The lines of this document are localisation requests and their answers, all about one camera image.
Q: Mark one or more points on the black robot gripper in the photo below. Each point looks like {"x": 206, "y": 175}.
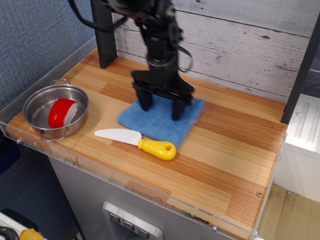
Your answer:
{"x": 162, "y": 79}

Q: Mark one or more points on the blue cloth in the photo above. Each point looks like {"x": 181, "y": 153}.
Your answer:
{"x": 157, "y": 122}

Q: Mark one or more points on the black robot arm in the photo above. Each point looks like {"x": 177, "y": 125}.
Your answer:
{"x": 161, "y": 34}

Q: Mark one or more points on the red white toy food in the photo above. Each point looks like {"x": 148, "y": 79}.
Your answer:
{"x": 62, "y": 113}

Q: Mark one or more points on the small steel pot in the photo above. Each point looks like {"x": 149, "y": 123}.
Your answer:
{"x": 37, "y": 107}

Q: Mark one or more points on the silver dispenser button panel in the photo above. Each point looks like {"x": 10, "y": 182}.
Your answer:
{"x": 132, "y": 223}

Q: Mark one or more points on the white grooved side cabinet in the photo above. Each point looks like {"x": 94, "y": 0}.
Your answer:
{"x": 298, "y": 168}

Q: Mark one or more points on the clear acrylic table guard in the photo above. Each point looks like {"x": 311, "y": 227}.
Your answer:
{"x": 216, "y": 186}

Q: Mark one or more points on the yellow object bottom left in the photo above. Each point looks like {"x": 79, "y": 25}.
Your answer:
{"x": 30, "y": 234}

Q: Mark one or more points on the yellow handled toy knife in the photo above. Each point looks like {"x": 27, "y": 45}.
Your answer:
{"x": 163, "y": 150}

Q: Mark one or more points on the dark left frame post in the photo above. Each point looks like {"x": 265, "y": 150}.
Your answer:
{"x": 106, "y": 43}

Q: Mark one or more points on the dark frame post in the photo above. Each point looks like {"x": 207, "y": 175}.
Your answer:
{"x": 302, "y": 73}
{"x": 106, "y": 43}

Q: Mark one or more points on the dark right frame post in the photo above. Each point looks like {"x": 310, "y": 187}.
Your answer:
{"x": 302, "y": 73}

